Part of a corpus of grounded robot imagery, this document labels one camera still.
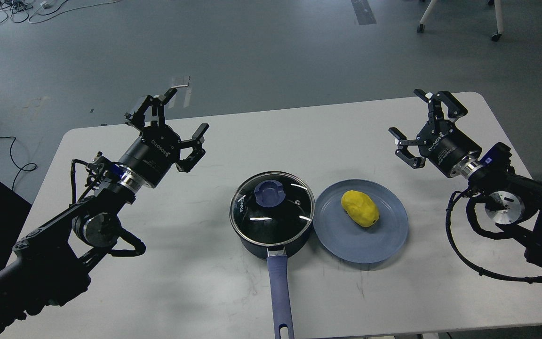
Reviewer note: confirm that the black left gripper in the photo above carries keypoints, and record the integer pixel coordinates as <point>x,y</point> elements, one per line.
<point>158,146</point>

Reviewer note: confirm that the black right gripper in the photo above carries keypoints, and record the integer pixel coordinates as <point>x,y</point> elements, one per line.
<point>443,144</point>

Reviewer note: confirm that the glass pot lid blue knob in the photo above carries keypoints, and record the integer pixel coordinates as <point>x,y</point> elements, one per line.
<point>272,208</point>

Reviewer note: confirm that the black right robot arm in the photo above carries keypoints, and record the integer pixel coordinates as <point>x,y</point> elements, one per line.
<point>502,205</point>

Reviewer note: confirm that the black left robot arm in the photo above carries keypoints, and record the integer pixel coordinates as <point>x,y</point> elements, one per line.
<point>53,262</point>

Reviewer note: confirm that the blue plate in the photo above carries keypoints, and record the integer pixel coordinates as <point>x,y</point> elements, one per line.
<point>347,240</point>

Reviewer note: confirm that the dark blue saucepan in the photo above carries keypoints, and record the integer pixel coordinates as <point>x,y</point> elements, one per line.
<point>276,258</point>

